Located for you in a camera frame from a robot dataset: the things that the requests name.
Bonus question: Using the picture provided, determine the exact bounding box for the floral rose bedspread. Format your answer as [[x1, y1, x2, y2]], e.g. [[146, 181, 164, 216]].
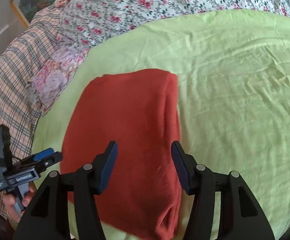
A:
[[60, 0, 290, 48]]

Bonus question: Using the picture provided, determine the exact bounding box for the striped plaid blanket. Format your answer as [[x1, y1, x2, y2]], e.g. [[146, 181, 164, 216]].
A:
[[0, 5, 61, 218]]

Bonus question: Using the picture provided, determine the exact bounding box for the light green bed sheet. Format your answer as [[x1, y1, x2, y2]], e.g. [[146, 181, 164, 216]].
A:
[[32, 10, 290, 239]]

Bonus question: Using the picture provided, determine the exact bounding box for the left hand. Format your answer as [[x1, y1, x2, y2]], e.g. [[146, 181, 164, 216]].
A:
[[2, 182, 37, 223]]

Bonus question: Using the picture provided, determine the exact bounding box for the orange knit sweater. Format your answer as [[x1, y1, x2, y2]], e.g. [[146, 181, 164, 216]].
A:
[[60, 69, 181, 239]]

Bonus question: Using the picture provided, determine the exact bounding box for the pale purple floral pillow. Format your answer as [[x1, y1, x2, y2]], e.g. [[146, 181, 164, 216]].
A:
[[26, 45, 89, 115]]

